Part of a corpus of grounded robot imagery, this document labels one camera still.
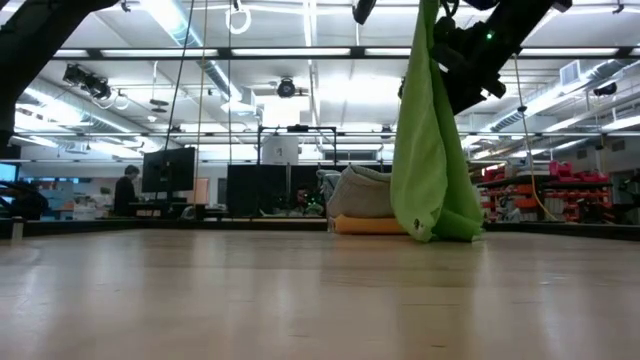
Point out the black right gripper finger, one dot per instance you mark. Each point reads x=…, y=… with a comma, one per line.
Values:
x=477, y=97
x=457, y=100

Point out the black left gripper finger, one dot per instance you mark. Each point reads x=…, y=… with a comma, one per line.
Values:
x=362, y=10

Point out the green microfiber towel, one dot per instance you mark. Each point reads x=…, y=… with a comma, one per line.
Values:
x=425, y=175

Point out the grey microfiber towel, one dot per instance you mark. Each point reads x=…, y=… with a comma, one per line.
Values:
x=360, y=195

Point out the orange microfiber towel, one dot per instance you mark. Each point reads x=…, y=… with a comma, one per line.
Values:
x=367, y=226

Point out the clear plastic bin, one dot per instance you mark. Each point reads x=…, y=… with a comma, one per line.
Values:
x=330, y=210

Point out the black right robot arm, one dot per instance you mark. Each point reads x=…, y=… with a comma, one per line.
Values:
x=525, y=20

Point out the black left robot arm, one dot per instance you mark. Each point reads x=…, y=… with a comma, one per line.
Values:
x=30, y=40

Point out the shelf with red bins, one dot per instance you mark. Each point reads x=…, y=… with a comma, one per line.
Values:
x=540, y=195

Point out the black overhead beam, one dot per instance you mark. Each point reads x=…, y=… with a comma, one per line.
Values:
x=225, y=51

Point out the person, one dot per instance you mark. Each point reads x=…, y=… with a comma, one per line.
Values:
x=302, y=200
x=25, y=202
x=125, y=192

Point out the black computer monitor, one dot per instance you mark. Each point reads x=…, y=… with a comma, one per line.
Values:
x=167, y=172

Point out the blue-lit screen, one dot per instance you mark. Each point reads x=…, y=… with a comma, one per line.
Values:
x=7, y=172

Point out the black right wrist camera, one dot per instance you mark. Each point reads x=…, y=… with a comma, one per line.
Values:
x=447, y=42

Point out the silver ceiling duct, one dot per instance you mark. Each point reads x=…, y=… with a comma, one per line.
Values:
x=175, y=25
x=550, y=95

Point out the black ceiling-hung camera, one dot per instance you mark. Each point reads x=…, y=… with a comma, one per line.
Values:
x=286, y=88

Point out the black metal table frame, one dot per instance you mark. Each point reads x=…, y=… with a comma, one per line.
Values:
x=175, y=225

